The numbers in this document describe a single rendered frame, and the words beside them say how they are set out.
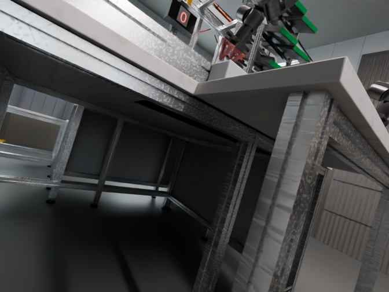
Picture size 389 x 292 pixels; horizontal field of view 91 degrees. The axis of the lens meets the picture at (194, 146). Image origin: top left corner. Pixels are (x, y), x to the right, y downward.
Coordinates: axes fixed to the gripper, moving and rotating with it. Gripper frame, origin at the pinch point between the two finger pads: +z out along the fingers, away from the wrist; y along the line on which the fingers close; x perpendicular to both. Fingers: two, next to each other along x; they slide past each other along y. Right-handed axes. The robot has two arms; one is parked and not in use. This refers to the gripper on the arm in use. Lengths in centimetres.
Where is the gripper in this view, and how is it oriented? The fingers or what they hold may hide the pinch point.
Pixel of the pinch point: (224, 60)
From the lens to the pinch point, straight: 87.8
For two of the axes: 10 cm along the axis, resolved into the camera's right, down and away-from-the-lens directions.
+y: -7.5, -2.0, -6.3
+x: 3.4, 7.1, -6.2
